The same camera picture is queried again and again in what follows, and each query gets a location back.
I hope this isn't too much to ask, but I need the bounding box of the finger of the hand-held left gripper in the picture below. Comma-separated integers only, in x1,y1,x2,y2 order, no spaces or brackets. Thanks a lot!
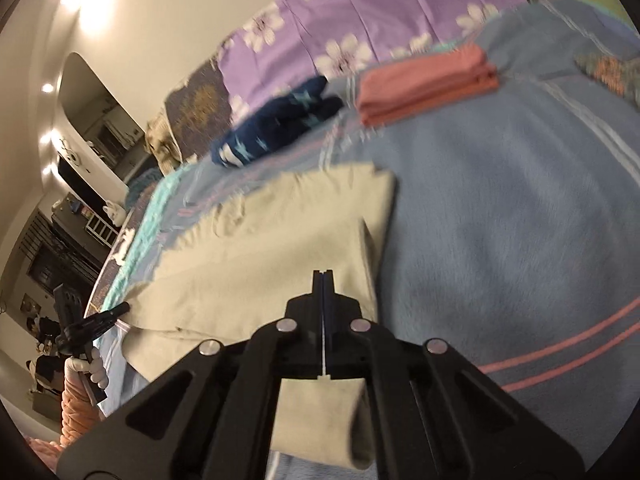
74,302,131,342

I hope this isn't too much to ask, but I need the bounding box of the beige knitted garment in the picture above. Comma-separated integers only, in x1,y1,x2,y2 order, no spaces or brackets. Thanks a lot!
145,115,183,168

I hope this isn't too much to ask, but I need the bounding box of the blue striped bed sheet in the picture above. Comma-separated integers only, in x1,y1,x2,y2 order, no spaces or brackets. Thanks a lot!
90,0,640,480

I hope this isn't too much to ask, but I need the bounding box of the person's left forearm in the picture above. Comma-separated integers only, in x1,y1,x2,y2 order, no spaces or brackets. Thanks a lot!
60,370,103,448

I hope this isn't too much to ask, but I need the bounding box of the person's left hand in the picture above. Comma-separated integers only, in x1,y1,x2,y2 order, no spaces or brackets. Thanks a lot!
65,349,110,391

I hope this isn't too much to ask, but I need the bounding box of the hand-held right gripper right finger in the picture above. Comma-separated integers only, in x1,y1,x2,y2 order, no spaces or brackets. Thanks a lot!
325,270,586,480

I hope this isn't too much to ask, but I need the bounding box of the beige long sleeve shirt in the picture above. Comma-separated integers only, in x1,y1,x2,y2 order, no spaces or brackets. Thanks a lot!
122,164,397,471

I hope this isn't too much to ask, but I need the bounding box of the navy star print blanket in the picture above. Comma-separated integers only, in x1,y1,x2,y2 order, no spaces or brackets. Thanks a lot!
210,76,346,167

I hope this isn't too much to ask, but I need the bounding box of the folded pink garment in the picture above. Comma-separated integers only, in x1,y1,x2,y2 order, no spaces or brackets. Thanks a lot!
357,42,501,127

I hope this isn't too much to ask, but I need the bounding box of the white plush toy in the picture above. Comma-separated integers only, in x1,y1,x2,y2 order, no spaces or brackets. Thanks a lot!
102,200,126,227

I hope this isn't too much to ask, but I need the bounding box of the dark deer print quilt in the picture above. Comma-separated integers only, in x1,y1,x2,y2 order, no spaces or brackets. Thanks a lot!
87,210,166,311

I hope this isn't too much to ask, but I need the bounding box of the purple floral pillow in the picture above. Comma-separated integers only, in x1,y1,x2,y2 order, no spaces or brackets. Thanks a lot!
216,0,531,111

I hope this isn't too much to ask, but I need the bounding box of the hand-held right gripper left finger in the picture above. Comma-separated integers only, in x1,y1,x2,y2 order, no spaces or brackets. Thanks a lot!
56,270,326,480

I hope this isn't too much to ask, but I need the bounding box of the dark tree print cushion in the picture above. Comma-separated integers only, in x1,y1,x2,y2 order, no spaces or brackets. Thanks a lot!
164,57,236,161

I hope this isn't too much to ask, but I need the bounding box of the turquoise blanket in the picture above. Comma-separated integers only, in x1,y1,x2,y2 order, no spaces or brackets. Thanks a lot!
102,170,201,311

